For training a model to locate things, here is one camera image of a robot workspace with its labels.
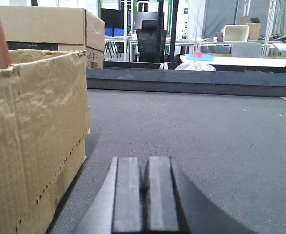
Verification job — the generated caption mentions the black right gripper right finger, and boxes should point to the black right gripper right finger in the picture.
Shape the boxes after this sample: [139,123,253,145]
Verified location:
[144,156,254,234]

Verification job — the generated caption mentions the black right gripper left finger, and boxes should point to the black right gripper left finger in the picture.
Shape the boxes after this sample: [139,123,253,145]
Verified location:
[72,157,143,234]

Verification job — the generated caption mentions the brown cardboard box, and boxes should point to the brown cardboard box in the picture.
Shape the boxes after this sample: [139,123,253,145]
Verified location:
[0,50,90,234]

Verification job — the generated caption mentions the black low platform edge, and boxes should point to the black low platform edge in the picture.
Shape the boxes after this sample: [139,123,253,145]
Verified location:
[86,62,286,97]

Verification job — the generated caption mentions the crumpled plastic bag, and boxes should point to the crumpled plastic bag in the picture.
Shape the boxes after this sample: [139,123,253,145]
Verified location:
[175,60,216,72]

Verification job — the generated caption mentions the light blue tray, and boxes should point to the light blue tray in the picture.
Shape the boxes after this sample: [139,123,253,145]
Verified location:
[185,54,213,61]

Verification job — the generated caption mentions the white table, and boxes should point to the white table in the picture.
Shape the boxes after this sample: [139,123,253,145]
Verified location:
[180,55,286,68]

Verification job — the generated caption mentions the pink small box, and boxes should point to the pink small box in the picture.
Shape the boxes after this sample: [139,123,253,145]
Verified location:
[193,51,203,58]

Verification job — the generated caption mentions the black mesh office chair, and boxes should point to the black mesh office chair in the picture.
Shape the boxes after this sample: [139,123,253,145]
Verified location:
[136,19,166,63]

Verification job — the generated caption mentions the grey chair back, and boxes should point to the grey chair back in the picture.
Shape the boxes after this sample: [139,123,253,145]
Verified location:
[231,42,262,58]

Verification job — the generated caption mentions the large Ecoflow cardboard box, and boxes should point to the large Ecoflow cardboard box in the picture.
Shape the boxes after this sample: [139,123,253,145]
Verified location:
[0,6,104,69]

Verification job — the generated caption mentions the open cardboard box on desk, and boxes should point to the open cardboard box on desk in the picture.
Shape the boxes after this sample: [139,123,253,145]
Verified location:
[240,16,261,40]

